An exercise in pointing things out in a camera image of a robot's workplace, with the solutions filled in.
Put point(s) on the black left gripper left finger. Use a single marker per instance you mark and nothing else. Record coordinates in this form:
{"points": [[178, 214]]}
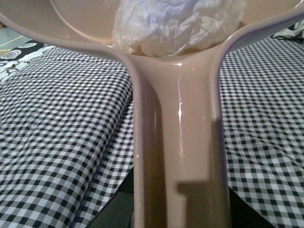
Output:
{"points": [[119, 211]]}

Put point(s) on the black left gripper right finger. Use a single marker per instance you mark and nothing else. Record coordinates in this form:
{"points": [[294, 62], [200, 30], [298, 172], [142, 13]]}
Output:
{"points": [[243, 216]]}

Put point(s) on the beige plastic dustpan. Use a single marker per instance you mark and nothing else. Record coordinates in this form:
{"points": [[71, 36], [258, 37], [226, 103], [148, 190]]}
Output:
{"points": [[180, 176]]}

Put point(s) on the white tissue paper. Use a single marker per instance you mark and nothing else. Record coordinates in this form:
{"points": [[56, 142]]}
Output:
{"points": [[158, 28]]}

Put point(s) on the black white checkered bedsheet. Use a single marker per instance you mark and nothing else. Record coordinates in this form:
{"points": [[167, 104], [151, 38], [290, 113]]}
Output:
{"points": [[66, 135]]}

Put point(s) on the black white patterned pillow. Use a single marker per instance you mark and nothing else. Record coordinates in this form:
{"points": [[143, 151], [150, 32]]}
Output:
{"points": [[19, 57]]}

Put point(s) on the white pillow black cartoon print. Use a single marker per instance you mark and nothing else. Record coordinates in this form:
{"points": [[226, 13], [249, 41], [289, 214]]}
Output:
{"points": [[294, 32]]}

